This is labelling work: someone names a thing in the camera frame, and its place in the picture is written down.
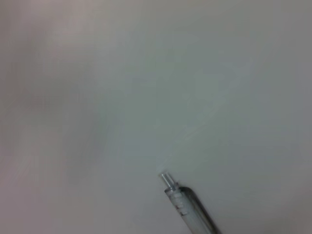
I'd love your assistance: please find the grey transparent pen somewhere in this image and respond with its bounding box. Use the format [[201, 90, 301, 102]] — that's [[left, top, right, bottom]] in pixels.
[[157, 171, 224, 234]]

